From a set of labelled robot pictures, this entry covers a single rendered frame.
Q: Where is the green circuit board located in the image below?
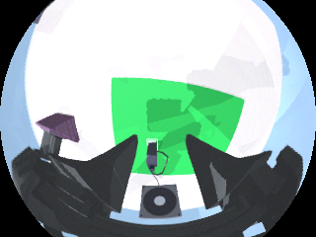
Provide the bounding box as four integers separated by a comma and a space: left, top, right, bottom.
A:
111, 76, 245, 175

